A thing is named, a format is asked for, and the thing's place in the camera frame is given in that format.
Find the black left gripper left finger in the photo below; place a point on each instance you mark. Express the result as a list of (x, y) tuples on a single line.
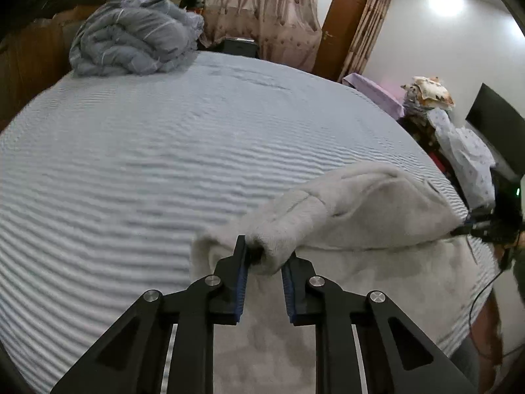
[(164, 342)]

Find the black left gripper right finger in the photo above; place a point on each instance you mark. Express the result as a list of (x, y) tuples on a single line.
[(365, 343)]

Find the light grey fleece pants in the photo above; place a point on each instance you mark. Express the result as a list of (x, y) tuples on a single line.
[(367, 226)]

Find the white dotted cloth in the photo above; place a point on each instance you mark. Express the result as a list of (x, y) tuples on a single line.
[(469, 157)]

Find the floral pillow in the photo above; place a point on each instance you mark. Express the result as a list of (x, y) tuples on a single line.
[(428, 93)]

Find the purple bedding stack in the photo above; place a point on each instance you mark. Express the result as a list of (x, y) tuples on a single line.
[(381, 97)]

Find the grey striped bed sheet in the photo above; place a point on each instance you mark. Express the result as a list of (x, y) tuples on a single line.
[(106, 183)]

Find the striped side curtain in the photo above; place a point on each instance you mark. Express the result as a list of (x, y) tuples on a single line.
[(364, 39)]

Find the brown wooden door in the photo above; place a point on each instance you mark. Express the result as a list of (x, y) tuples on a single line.
[(339, 28)]

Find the beige patterned curtain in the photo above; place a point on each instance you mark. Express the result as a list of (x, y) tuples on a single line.
[(286, 31)]

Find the black box beside bed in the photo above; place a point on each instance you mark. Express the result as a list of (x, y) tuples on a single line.
[(240, 47)]

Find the folded blue-grey comforter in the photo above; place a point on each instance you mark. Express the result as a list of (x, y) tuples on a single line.
[(139, 37)]

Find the black wall television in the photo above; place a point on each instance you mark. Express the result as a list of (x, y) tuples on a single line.
[(501, 125)]

